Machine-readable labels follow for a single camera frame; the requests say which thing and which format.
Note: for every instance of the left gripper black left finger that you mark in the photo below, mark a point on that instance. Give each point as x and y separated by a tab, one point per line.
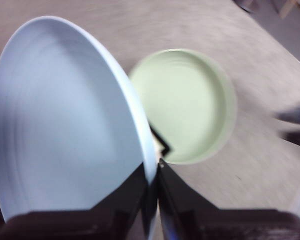
90	225

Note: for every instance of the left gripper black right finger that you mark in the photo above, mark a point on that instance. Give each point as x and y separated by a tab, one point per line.
202	225

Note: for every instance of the blue plate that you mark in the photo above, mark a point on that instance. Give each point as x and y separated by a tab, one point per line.
65	112

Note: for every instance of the green plate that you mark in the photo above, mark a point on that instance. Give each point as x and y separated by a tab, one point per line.
190	105

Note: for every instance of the wooden furniture leg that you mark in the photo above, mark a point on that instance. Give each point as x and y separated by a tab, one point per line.
287	8

